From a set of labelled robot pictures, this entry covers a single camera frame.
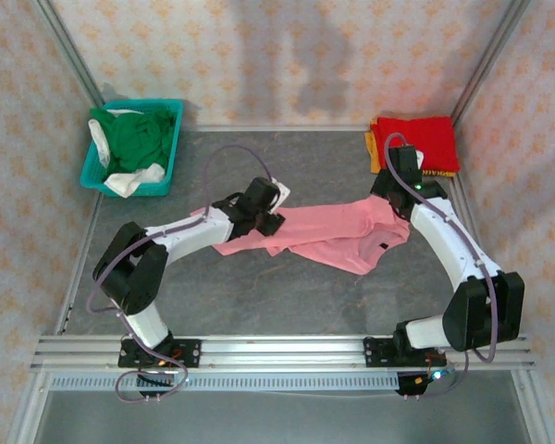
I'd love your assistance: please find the pink t-shirt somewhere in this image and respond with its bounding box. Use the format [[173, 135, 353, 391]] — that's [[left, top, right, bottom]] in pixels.
[[190, 194, 412, 278]]

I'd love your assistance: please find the yellow folded t-shirt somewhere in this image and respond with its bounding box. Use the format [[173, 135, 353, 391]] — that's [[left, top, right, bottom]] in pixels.
[[364, 118, 458, 179]]

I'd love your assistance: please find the white t-shirt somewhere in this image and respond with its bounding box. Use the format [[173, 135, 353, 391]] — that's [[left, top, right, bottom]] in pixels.
[[88, 108, 167, 199]]

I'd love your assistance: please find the green t-shirt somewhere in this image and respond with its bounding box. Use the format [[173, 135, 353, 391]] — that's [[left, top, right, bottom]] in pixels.
[[91, 106, 177, 175]]

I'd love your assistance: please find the teal plastic basket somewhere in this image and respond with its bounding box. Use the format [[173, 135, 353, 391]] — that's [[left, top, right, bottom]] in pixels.
[[80, 98, 185, 199]]

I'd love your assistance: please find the grey metal lower panel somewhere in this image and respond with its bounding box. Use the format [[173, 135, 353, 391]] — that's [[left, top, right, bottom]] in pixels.
[[31, 390, 534, 444]]

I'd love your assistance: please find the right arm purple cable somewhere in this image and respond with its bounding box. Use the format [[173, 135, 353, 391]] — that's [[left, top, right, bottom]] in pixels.
[[382, 132, 499, 400]]

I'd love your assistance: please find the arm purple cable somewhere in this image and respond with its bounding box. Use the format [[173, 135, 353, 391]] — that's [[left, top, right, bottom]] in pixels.
[[382, 132, 499, 400], [87, 144, 275, 404]]

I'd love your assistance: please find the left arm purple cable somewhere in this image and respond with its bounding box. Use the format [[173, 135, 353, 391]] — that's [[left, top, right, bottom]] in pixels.
[[87, 144, 275, 404]]

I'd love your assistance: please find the aluminium table side rail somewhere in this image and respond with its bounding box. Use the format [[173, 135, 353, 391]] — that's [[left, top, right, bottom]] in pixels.
[[54, 189, 104, 335], [450, 178, 510, 335]]

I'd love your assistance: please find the aluminium table end rail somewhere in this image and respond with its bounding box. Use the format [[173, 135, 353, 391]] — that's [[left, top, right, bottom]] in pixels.
[[192, 123, 375, 134]]

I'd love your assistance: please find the long aluminium base rail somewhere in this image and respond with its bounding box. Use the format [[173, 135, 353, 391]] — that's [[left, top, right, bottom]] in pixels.
[[31, 335, 537, 372]]

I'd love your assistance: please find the aluminium upright frame post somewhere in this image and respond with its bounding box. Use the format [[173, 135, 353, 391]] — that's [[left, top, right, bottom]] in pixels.
[[450, 0, 532, 119], [31, 0, 105, 110]]

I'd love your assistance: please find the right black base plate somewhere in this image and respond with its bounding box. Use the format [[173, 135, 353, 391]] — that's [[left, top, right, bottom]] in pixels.
[[364, 336, 446, 370]]

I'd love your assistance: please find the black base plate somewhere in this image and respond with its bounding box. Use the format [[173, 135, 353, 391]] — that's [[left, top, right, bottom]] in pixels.
[[364, 336, 446, 370], [117, 338, 203, 370]]

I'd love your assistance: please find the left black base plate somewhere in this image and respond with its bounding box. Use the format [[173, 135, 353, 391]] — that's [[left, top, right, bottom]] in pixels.
[[117, 338, 203, 370]]

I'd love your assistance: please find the slotted grey cable duct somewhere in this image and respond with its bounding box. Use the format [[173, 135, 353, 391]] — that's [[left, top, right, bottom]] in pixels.
[[49, 372, 401, 393]]

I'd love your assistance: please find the aluminium lower frame leg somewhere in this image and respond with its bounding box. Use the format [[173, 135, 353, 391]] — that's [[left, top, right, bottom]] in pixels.
[[5, 369, 53, 444], [510, 369, 555, 444]]

